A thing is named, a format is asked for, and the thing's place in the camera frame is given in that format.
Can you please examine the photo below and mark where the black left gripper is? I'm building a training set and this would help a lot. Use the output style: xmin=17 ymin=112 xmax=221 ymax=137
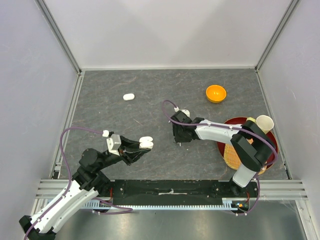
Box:
xmin=96 ymin=134 xmax=151 ymax=170

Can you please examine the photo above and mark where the white earbud charging case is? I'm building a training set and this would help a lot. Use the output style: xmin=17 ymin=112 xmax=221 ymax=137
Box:
xmin=139 ymin=136 xmax=154 ymax=149

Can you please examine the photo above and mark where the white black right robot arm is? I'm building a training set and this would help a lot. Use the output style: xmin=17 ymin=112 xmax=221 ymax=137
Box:
xmin=170 ymin=110 xmax=277 ymax=197

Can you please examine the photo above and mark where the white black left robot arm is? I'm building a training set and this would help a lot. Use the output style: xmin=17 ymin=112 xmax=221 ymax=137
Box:
xmin=19 ymin=134 xmax=154 ymax=240

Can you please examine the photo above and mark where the white oval closed case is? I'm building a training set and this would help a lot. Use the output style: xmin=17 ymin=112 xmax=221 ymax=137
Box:
xmin=122 ymin=93 xmax=135 ymax=101

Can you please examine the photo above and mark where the orange plastic bowl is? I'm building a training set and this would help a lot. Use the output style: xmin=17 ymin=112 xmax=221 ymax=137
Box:
xmin=205 ymin=84 xmax=227 ymax=103

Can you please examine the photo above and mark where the woven bamboo tray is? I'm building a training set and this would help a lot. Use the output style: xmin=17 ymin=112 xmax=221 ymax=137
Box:
xmin=223 ymin=138 xmax=267 ymax=176

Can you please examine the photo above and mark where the red round plate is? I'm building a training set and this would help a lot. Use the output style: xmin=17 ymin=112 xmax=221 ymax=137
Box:
xmin=216 ymin=116 xmax=279 ymax=158

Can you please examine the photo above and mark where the cream yellow mug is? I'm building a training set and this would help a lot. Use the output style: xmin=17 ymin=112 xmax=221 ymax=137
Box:
xmin=246 ymin=115 xmax=275 ymax=134

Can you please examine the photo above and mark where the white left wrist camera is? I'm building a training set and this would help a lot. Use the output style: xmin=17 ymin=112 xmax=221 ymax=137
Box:
xmin=106 ymin=134 xmax=122 ymax=156

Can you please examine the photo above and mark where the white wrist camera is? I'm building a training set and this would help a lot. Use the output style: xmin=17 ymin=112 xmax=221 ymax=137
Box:
xmin=174 ymin=106 xmax=190 ymax=118
xmin=106 ymin=134 xmax=122 ymax=156

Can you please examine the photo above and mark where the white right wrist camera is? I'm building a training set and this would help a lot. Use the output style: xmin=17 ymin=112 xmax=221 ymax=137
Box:
xmin=174 ymin=106 xmax=190 ymax=118

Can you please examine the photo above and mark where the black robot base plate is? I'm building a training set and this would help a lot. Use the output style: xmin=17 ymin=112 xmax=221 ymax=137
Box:
xmin=91 ymin=179 xmax=258 ymax=204

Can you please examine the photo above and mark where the light blue cable duct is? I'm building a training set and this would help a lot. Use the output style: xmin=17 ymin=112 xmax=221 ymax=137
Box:
xmin=81 ymin=199 xmax=249 ymax=211

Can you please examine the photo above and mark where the aluminium frame left post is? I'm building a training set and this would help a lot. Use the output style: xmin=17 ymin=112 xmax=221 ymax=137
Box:
xmin=35 ymin=0 xmax=82 ymax=75

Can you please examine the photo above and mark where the aluminium frame post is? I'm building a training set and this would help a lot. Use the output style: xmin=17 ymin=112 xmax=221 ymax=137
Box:
xmin=254 ymin=0 xmax=300 ymax=73
xmin=35 ymin=0 xmax=82 ymax=75

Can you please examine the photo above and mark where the aluminium frame right post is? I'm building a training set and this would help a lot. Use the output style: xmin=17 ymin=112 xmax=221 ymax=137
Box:
xmin=254 ymin=0 xmax=300 ymax=73

